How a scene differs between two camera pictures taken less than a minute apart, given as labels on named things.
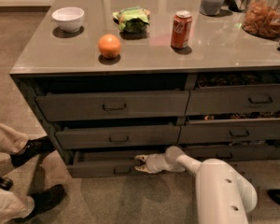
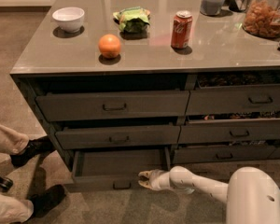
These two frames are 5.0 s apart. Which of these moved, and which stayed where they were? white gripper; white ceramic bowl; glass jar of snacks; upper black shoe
Moved: white gripper
Stayed: white ceramic bowl; upper black shoe; glass jar of snacks
